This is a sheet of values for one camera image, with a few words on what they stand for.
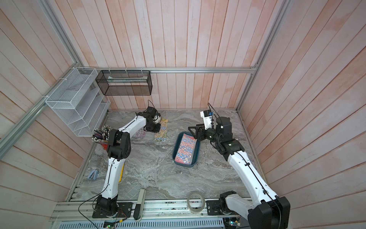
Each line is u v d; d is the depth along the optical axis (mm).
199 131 647
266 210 375
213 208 729
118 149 631
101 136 882
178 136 975
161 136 1038
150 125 920
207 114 636
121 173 669
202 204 738
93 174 836
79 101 732
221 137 565
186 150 926
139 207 701
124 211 731
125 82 1044
